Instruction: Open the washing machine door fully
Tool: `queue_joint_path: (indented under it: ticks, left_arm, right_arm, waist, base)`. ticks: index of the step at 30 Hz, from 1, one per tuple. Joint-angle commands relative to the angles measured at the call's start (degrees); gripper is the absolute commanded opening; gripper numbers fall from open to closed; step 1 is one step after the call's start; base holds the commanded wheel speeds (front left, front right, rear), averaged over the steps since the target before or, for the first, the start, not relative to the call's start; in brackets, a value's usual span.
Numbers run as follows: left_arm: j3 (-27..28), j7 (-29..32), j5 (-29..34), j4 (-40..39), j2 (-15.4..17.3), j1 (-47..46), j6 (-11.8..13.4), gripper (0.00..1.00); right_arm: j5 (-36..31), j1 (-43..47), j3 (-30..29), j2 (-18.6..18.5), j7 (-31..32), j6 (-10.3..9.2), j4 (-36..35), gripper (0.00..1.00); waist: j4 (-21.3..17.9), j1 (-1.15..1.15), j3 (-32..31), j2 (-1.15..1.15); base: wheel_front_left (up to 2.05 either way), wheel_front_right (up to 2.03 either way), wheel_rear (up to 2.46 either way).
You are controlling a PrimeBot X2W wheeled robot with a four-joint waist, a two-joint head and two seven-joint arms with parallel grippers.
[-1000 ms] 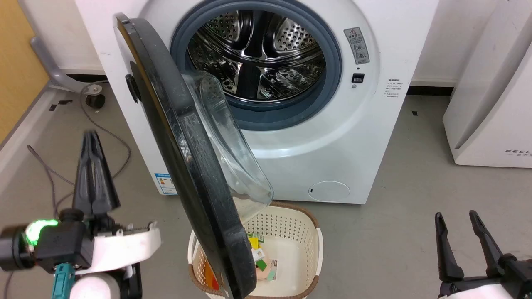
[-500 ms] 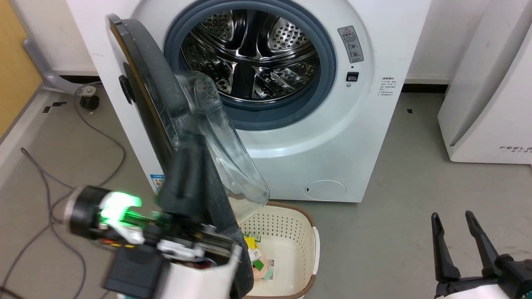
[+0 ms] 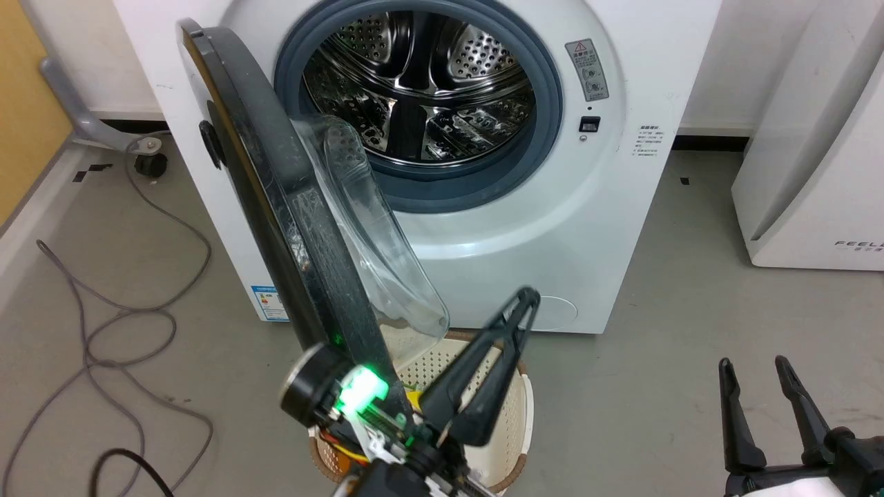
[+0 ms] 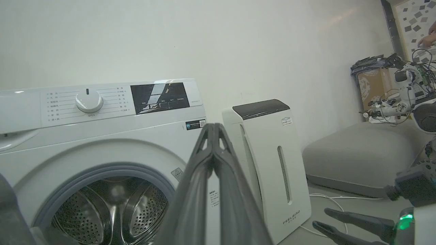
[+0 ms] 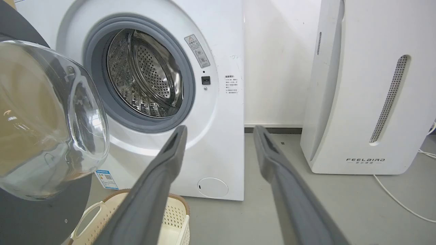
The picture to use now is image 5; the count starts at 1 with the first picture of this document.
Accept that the blue energy label sticker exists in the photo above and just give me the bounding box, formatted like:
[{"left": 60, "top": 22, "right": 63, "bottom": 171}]
[{"left": 95, "top": 170, "right": 119, "bottom": 190}]

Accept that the white power cable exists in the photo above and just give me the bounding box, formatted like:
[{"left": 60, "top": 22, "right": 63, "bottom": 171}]
[{"left": 373, "top": 122, "right": 436, "bottom": 223}]

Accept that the white front-load washing machine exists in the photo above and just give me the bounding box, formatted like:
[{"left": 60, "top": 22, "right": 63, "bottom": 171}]
[{"left": 14, "top": 0, "right": 245, "bottom": 201}]

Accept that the stainless steel perforated drum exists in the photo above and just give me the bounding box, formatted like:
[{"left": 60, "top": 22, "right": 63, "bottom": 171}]
[{"left": 107, "top": 29, "right": 184, "bottom": 118}]

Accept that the grey rubber door gasket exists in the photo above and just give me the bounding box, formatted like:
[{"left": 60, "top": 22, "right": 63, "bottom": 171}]
[{"left": 84, "top": 14, "right": 196, "bottom": 133}]

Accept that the cream plastic laundry basket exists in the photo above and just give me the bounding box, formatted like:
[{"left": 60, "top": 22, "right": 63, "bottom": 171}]
[{"left": 67, "top": 189, "right": 190, "bottom": 245}]

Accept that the washing machine door glass bowl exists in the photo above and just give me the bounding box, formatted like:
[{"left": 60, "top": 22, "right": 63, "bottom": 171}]
[{"left": 0, "top": 0, "right": 110, "bottom": 245}]

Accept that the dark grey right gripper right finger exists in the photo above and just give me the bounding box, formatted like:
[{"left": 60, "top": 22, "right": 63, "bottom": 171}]
[{"left": 253, "top": 125, "right": 351, "bottom": 245}]

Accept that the white Feelbird air purifier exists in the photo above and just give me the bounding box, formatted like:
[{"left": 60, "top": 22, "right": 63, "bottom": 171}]
[{"left": 300, "top": 0, "right": 436, "bottom": 175}]

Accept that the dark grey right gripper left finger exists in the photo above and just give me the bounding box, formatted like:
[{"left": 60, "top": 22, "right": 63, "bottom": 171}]
[{"left": 94, "top": 125, "right": 188, "bottom": 245}]

